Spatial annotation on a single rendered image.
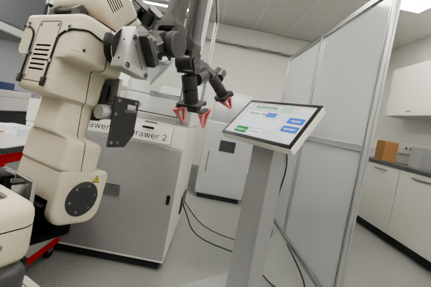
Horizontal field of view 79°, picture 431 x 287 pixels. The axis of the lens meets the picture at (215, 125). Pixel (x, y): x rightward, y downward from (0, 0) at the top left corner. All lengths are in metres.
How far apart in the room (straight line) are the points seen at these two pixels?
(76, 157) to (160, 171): 0.93
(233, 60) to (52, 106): 4.37
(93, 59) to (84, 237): 1.41
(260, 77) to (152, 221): 3.80
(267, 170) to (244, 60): 3.78
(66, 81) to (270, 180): 1.09
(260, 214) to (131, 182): 0.81
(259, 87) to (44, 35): 4.43
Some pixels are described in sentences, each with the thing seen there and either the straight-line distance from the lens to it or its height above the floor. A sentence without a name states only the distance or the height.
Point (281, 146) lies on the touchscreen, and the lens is 1.27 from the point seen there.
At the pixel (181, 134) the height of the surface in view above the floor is 0.89.
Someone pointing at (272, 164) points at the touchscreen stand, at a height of 0.85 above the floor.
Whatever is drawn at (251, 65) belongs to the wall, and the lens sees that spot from 5.08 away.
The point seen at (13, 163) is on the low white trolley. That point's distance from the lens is 1.44.
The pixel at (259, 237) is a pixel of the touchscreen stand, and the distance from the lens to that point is 1.57.
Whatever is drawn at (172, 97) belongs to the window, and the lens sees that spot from 1.68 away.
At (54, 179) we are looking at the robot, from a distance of 0.86.
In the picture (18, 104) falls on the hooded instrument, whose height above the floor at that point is 0.86.
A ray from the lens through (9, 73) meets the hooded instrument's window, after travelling 2.43.
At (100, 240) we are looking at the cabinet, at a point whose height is 0.13.
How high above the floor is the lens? 1.03
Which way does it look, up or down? 2 degrees down
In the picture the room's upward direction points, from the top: 11 degrees clockwise
